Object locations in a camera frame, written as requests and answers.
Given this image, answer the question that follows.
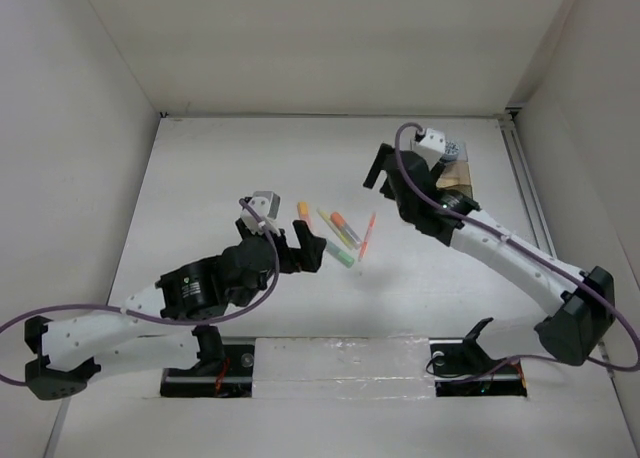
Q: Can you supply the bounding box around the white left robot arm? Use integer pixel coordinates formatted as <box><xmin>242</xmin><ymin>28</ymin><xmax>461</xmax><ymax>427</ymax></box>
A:
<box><xmin>24</xmin><ymin>220</ymin><xmax>326</xmax><ymax>401</ymax></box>

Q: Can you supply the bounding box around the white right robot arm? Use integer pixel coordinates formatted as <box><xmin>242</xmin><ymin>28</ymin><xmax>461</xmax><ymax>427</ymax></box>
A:
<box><xmin>363</xmin><ymin>143</ymin><xmax>615</xmax><ymax>366</ymax></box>

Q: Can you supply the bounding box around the thin yellow pen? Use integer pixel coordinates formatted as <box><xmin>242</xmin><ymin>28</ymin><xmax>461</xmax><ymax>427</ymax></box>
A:
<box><xmin>316</xmin><ymin>208</ymin><xmax>354</xmax><ymax>250</ymax></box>

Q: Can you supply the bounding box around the green-capped clear highlighter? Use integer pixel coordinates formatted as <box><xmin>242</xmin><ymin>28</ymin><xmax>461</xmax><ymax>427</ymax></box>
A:
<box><xmin>325</xmin><ymin>240</ymin><xmax>355</xmax><ymax>268</ymax></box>

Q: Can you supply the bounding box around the orange-capped clear highlighter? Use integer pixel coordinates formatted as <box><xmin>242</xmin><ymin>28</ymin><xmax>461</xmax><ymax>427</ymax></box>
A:
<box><xmin>330</xmin><ymin>212</ymin><xmax>362</xmax><ymax>249</ymax></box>

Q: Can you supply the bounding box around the yellow-capped pink highlighter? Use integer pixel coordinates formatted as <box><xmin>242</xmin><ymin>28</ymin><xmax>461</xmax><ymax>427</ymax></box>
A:
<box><xmin>297</xmin><ymin>201</ymin><xmax>312</xmax><ymax>229</ymax></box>

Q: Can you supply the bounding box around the tiered acrylic organizer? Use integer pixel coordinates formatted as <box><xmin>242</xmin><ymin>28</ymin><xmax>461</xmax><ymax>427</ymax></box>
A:
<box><xmin>437</xmin><ymin>141</ymin><xmax>474</xmax><ymax>199</ymax></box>

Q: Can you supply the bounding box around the thin orange pen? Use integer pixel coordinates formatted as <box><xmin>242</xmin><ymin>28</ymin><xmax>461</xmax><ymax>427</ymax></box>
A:
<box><xmin>358</xmin><ymin>212</ymin><xmax>376</xmax><ymax>262</ymax></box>

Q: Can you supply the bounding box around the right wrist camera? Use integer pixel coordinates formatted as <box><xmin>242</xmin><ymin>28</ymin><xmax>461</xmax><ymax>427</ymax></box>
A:
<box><xmin>410</xmin><ymin>128</ymin><xmax>446</xmax><ymax>167</ymax></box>

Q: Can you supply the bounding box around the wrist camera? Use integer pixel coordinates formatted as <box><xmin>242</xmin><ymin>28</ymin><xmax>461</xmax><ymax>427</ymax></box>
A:
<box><xmin>240</xmin><ymin>191</ymin><xmax>281</xmax><ymax>236</ymax></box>
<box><xmin>410</xmin><ymin>128</ymin><xmax>446</xmax><ymax>167</ymax></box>

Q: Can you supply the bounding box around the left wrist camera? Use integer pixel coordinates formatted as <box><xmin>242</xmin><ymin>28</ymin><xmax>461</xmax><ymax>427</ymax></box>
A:
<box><xmin>240</xmin><ymin>191</ymin><xmax>281</xmax><ymax>236</ymax></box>

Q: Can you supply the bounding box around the aluminium rail at wall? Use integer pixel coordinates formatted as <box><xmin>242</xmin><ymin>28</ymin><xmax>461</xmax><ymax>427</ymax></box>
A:
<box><xmin>497</xmin><ymin>108</ymin><xmax>557</xmax><ymax>258</ymax></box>

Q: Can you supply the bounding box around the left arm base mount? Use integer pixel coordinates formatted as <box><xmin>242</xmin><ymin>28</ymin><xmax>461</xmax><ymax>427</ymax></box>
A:
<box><xmin>160</xmin><ymin>326</ymin><xmax>256</xmax><ymax>399</ymax></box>

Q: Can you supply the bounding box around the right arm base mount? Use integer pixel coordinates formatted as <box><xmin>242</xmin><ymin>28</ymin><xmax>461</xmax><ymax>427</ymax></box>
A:
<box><xmin>425</xmin><ymin>318</ymin><xmax>528</xmax><ymax>398</ymax></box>

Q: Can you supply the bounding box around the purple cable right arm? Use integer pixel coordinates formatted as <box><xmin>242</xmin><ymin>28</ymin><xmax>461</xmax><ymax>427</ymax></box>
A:
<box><xmin>394</xmin><ymin>122</ymin><xmax>640</xmax><ymax>369</ymax></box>

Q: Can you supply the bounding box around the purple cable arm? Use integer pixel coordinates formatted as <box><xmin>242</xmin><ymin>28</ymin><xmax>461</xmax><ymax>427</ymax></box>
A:
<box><xmin>0</xmin><ymin>197</ymin><xmax>281</xmax><ymax>388</ymax></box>
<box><xmin>394</xmin><ymin>122</ymin><xmax>640</xmax><ymax>369</ymax></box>

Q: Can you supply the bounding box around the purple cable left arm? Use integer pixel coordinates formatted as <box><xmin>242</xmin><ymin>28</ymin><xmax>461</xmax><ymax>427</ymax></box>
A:
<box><xmin>0</xmin><ymin>197</ymin><xmax>281</xmax><ymax>388</ymax></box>

